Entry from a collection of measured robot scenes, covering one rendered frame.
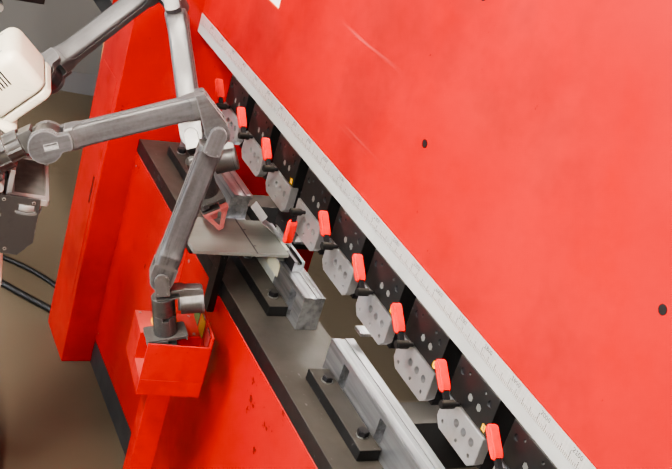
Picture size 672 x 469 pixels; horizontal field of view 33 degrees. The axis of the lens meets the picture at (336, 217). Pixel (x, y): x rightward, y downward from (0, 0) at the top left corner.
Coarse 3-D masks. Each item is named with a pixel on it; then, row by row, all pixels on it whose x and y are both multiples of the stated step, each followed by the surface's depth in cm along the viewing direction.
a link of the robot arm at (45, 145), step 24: (192, 96) 257; (48, 120) 260; (96, 120) 255; (120, 120) 255; (144, 120) 256; (168, 120) 257; (192, 120) 257; (216, 120) 257; (48, 144) 252; (72, 144) 252
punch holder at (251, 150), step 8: (256, 104) 311; (256, 112) 311; (264, 112) 306; (256, 120) 310; (264, 120) 305; (248, 128) 315; (256, 128) 310; (264, 128) 305; (272, 128) 301; (256, 136) 310; (264, 136) 305; (272, 136) 302; (248, 144) 313; (256, 144) 308; (272, 144) 303; (248, 152) 313; (256, 152) 308; (272, 152) 304; (248, 160) 313; (256, 160) 308; (264, 160) 304; (272, 160) 306; (256, 168) 308; (256, 176) 308; (264, 176) 308
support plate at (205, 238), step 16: (208, 224) 295; (224, 224) 298; (240, 224) 301; (256, 224) 303; (192, 240) 285; (208, 240) 287; (224, 240) 290; (240, 240) 292; (256, 240) 295; (272, 240) 298; (256, 256) 289; (272, 256) 291; (288, 256) 293
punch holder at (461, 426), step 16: (464, 368) 217; (464, 384) 216; (480, 384) 212; (464, 400) 216; (480, 400) 211; (496, 400) 207; (448, 416) 220; (464, 416) 215; (480, 416) 211; (496, 416) 207; (512, 416) 209; (448, 432) 219; (464, 432) 216; (480, 432) 211; (464, 448) 214; (480, 448) 210; (480, 464) 213
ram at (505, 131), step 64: (256, 0) 315; (320, 0) 280; (384, 0) 252; (448, 0) 229; (512, 0) 210; (576, 0) 194; (640, 0) 180; (256, 64) 313; (320, 64) 278; (384, 64) 251; (448, 64) 228; (512, 64) 209; (576, 64) 193; (640, 64) 179; (320, 128) 276; (384, 128) 249; (448, 128) 226; (512, 128) 208; (576, 128) 192; (640, 128) 178; (384, 192) 247; (448, 192) 225; (512, 192) 207; (576, 192) 191; (640, 192) 177; (384, 256) 246; (448, 256) 224; (512, 256) 206; (576, 256) 190; (640, 256) 177; (448, 320) 223; (512, 320) 204; (576, 320) 189; (640, 320) 176; (576, 384) 188; (640, 384) 175; (640, 448) 174
